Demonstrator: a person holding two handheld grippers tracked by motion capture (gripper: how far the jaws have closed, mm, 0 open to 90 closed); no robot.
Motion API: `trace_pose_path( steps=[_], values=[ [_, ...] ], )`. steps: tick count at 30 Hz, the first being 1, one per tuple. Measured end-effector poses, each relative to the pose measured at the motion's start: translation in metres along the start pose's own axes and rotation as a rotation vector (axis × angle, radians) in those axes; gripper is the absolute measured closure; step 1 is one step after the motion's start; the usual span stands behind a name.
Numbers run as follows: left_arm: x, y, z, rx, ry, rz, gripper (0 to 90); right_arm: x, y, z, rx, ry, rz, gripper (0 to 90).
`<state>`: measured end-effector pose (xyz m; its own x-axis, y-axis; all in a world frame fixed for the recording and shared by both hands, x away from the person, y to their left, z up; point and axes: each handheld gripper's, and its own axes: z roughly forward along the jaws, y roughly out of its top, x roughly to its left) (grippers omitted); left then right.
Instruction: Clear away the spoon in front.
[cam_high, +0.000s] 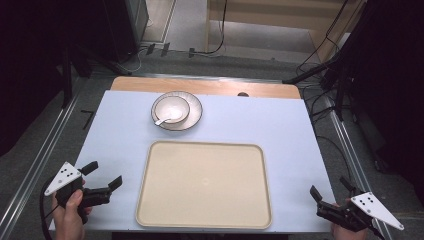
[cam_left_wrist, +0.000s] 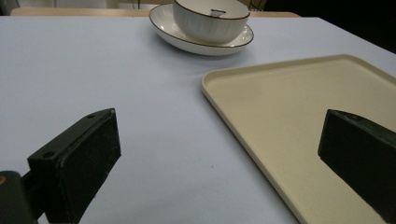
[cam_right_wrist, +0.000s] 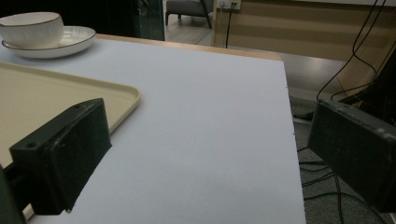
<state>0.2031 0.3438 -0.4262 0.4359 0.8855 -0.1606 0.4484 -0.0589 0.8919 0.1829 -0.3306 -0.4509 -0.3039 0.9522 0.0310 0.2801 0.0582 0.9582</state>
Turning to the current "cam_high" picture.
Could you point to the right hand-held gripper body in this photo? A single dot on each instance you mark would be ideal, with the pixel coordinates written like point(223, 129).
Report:
point(373, 208)

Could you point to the white plate with dark rim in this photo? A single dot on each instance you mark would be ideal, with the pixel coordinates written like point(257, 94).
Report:
point(196, 111)

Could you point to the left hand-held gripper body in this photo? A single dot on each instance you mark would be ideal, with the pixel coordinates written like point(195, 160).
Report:
point(63, 176)

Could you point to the white bowl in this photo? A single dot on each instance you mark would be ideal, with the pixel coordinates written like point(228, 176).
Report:
point(173, 106)

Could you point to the metal floor rail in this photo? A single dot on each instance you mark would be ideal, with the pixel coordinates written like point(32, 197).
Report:
point(36, 160)
point(350, 156)

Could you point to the dark cabinet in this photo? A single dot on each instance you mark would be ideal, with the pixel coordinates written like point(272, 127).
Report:
point(126, 26)

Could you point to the black floor plug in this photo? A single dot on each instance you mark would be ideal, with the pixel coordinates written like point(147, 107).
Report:
point(191, 52)
point(165, 49)
point(150, 48)

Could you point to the light blue table cover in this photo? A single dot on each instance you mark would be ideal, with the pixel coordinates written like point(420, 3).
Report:
point(266, 126)

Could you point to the black curtain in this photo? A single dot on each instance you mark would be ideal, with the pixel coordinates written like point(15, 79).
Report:
point(30, 66)
point(390, 83)

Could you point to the beige plastic tray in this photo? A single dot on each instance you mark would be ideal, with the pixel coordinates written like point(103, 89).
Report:
point(204, 185)

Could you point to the wooden table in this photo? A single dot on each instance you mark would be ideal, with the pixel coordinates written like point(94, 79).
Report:
point(206, 86)

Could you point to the person's left hand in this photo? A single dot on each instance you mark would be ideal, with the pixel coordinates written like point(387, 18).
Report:
point(68, 216)

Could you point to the light wooden cabinet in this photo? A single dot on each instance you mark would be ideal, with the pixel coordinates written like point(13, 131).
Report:
point(276, 16)

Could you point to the white spoon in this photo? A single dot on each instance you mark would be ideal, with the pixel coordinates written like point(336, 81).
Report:
point(166, 119)

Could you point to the person's right hand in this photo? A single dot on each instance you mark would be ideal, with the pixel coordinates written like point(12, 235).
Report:
point(346, 234)

